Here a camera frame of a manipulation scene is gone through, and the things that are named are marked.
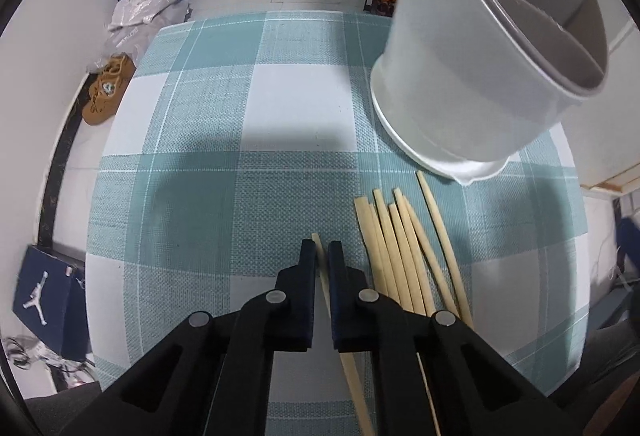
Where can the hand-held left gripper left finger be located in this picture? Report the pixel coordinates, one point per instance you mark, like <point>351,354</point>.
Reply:
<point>306,276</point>

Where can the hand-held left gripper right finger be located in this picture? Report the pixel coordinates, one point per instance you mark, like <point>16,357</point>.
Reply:
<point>336,276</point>

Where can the pile of wooden chopsticks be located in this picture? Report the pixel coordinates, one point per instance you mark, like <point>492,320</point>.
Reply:
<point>395,261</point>

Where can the single wooden chopstick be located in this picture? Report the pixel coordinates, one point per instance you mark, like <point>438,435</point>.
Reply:
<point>355,391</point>

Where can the white plastic utensil holder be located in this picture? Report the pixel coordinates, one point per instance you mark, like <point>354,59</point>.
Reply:
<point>450,65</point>

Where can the blue bag white figure print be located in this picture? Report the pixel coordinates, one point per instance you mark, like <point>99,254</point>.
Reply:
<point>42,296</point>

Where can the brown suede shoe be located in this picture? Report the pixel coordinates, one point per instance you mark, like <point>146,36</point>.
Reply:
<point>100,103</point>
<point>120,65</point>

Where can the grey blue box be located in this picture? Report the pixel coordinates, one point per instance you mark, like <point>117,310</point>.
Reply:
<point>612,308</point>

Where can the dark cloth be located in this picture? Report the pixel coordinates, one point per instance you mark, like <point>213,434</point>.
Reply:
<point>605,366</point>

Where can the light wooden strip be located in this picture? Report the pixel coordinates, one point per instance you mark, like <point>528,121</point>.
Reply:
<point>612,183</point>

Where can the blue cloth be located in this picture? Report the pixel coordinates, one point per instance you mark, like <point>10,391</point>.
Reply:
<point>629,241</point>

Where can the grey plastic bags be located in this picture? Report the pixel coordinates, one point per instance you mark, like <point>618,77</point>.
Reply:
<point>135,15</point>

